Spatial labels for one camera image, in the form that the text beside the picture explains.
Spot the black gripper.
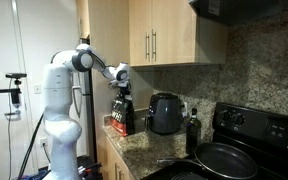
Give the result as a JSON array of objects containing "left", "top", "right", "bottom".
[{"left": 108, "top": 79, "right": 134, "bottom": 101}]

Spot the black protein powder bag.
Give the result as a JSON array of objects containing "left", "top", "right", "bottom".
[{"left": 110, "top": 93, "right": 136, "bottom": 138}]

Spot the stainless steel refrigerator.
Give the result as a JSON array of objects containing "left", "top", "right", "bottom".
[{"left": 71, "top": 35, "right": 98, "bottom": 164}]

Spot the white backsplash outlet plug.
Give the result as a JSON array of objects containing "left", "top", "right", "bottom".
[{"left": 182, "top": 101, "right": 189, "bottom": 118}]

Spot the light wood lower cabinet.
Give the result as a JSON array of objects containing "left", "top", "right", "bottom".
[{"left": 97, "top": 132, "right": 137, "bottom": 180}]

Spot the light wood cabinet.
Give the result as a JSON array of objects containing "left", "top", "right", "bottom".
[
  {"left": 75, "top": 0, "right": 228, "bottom": 68},
  {"left": 97, "top": 132, "right": 137, "bottom": 180}
]

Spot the dark olive oil bottle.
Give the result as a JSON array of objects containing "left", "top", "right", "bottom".
[{"left": 185, "top": 107, "right": 202, "bottom": 158}]

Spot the orange black clamp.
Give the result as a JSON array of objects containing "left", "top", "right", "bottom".
[{"left": 83, "top": 161, "right": 103, "bottom": 174}]

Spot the light wood upper cabinet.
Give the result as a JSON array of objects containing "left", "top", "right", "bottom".
[{"left": 75, "top": 0, "right": 228, "bottom": 68}]

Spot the black frying pan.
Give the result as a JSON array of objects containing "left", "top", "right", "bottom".
[{"left": 156, "top": 142, "right": 259, "bottom": 180}]

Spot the black range hood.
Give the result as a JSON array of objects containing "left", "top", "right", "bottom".
[{"left": 187, "top": 0, "right": 288, "bottom": 27}]

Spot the black electric stove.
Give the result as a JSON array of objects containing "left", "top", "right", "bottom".
[{"left": 140, "top": 101, "right": 288, "bottom": 180}]

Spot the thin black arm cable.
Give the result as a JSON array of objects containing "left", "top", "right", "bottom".
[{"left": 89, "top": 52, "right": 109, "bottom": 73}]

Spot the metal cabinet door handle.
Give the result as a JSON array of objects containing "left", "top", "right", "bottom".
[
  {"left": 151, "top": 28, "right": 157, "bottom": 62},
  {"left": 144, "top": 31, "right": 150, "bottom": 61}
]

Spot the white wall switch plate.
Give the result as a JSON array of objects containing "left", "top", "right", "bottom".
[{"left": 32, "top": 83, "right": 43, "bottom": 95}]

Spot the white wall power outlet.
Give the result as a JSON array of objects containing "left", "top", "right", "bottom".
[{"left": 39, "top": 136, "right": 49, "bottom": 149}]

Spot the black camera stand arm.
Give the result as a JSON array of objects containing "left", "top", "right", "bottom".
[{"left": 0, "top": 87, "right": 22, "bottom": 118}]

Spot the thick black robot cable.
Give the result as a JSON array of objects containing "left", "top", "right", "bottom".
[{"left": 16, "top": 113, "right": 46, "bottom": 180}]

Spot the black camera on stand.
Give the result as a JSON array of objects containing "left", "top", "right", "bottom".
[{"left": 5, "top": 72, "right": 28, "bottom": 86}]

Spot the thin white hanging cable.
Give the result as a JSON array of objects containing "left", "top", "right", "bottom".
[{"left": 6, "top": 78, "right": 14, "bottom": 180}]

